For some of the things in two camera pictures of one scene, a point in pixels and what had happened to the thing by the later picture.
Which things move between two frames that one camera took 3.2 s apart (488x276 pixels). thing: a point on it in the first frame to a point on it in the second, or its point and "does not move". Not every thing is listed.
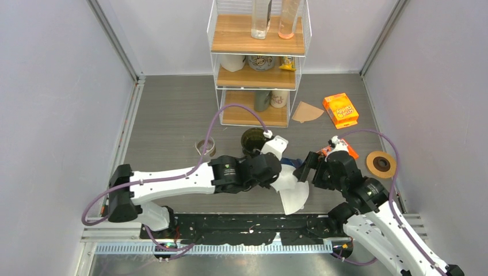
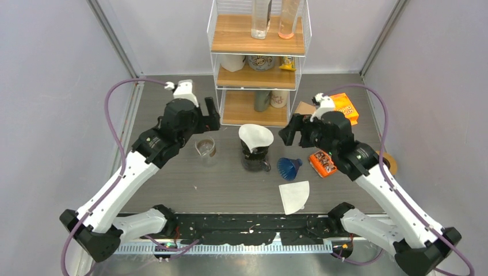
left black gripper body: [267, 184] to [198, 125]
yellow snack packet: [288, 62] does not move
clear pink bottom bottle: [289, 9] does not move
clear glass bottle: [260, 18] does not move
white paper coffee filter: [286, 179] to [255, 135]
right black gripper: [312, 161] to [300, 122]
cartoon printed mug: [262, 62] does not move
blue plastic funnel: [294, 163] does not move
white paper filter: [293, 200] does not move
